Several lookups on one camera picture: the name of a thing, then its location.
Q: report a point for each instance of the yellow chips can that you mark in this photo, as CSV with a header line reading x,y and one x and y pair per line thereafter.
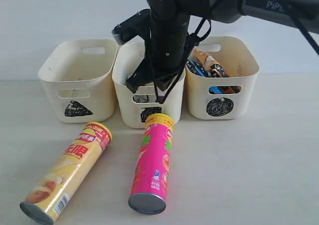
x,y
47,200

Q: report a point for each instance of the pink chips can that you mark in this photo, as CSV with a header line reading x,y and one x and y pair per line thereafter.
x,y
150,183

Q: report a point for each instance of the cream plastic bin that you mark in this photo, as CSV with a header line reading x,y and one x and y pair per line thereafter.
x,y
223,98
134,114
77,79

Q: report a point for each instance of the middle cream plastic bin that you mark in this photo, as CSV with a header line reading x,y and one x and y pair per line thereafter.
x,y
134,114

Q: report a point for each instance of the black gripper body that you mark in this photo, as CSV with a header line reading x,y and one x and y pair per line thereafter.
x,y
167,42

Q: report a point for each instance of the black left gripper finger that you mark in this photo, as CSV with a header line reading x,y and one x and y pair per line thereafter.
x,y
165,81

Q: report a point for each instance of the blue noodle snack bag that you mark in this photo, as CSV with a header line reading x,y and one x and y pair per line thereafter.
x,y
197,69

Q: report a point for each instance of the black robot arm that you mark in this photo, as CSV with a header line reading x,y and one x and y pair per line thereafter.
x,y
301,14

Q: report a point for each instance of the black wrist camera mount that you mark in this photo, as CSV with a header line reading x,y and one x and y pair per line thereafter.
x,y
136,25

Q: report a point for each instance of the right cream plastic bin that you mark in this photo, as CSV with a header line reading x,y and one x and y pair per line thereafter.
x,y
223,98

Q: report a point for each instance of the left cream plastic bin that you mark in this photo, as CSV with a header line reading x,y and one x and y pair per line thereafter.
x,y
77,79

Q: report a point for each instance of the blue drink carton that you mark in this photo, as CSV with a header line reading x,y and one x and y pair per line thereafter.
x,y
141,98

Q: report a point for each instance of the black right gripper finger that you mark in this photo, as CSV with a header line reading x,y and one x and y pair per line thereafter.
x,y
140,77

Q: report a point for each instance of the orange noodle snack bag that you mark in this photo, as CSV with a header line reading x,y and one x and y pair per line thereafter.
x,y
213,69

